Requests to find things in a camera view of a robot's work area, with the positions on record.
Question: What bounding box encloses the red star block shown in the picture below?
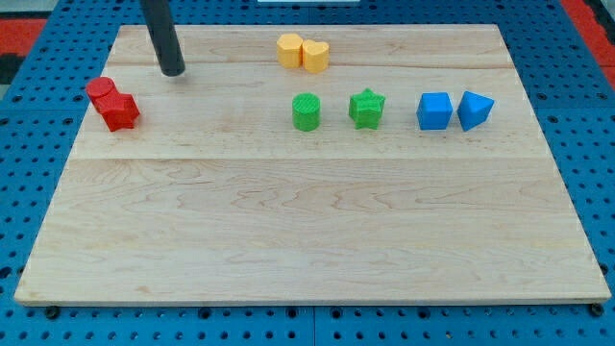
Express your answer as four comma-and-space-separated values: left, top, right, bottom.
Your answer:
97, 91, 140, 132

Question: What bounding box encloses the red cylinder block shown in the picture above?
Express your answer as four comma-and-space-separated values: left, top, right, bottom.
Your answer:
86, 77, 117, 113

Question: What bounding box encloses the blue cube block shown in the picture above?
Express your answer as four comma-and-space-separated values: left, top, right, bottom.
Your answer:
416, 92, 453, 131

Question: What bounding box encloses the green cylinder block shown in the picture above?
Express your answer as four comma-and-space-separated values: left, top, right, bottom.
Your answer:
292, 92, 321, 132

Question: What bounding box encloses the light wooden board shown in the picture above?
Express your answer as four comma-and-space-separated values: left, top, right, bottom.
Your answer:
14, 24, 611, 307

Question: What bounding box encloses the yellow heart block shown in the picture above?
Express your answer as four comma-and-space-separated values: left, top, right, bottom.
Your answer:
302, 39, 330, 73

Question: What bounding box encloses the blue triangle block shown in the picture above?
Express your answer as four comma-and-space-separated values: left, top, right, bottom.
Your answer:
457, 91, 495, 132

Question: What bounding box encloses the yellow hexagon block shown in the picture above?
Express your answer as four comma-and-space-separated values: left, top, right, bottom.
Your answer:
277, 33, 304, 68

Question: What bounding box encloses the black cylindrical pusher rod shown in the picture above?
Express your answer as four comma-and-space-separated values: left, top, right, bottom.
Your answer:
139, 0, 185, 77

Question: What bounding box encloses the green star block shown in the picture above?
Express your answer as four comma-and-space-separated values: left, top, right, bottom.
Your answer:
349, 88, 386, 130

